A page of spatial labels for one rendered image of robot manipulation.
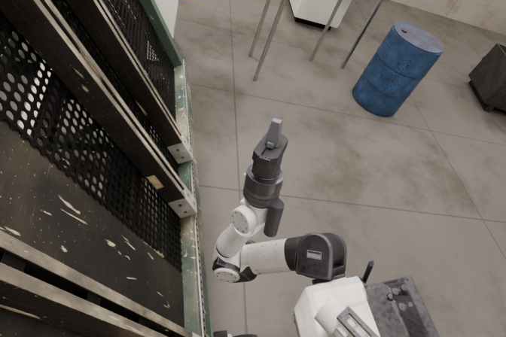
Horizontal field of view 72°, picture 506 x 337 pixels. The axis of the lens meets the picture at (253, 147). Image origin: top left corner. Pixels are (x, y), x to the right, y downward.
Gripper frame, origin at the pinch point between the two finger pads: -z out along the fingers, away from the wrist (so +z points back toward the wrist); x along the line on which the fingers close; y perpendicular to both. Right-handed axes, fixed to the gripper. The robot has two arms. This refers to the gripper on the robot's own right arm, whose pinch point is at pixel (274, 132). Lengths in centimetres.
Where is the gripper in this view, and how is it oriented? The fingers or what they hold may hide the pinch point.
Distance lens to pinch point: 75.3
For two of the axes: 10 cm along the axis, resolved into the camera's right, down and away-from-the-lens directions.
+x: -3.3, 4.5, -8.3
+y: -9.3, -3.1, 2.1
